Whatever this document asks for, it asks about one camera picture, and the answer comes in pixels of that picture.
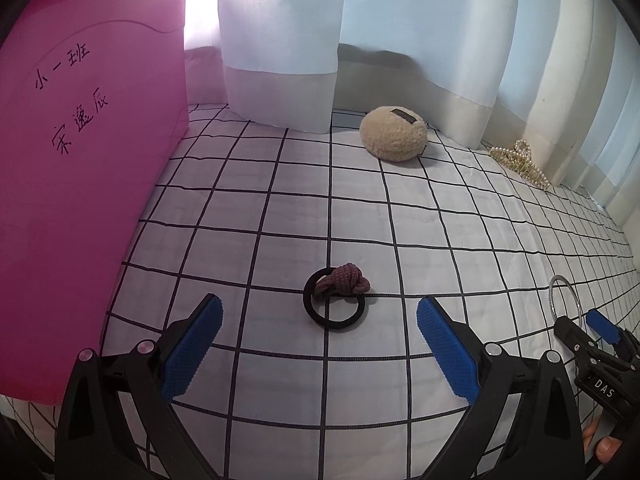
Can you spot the black white checked tablecloth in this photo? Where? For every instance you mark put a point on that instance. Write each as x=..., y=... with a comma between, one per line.
x=300, y=200

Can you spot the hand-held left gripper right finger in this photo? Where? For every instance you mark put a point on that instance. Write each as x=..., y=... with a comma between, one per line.
x=450, y=350

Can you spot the person's right hand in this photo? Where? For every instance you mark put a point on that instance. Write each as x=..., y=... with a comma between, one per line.
x=605, y=445

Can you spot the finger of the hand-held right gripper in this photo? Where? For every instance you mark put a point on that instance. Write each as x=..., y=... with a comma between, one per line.
x=570, y=335
x=605, y=325

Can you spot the beige fluffy pouch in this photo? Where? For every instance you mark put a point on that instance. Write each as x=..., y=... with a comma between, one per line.
x=395, y=135

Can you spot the pearl hair claw clip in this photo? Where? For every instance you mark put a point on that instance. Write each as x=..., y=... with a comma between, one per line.
x=520, y=162

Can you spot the pink plastic storage bin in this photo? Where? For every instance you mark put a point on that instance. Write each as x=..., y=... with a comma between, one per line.
x=75, y=185

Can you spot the silver metal bangle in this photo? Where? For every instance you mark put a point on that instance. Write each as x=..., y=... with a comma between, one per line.
x=550, y=295

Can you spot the white curtain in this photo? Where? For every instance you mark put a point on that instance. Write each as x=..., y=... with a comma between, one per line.
x=425, y=20

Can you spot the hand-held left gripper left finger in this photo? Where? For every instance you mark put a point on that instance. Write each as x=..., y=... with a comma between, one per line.
x=192, y=345

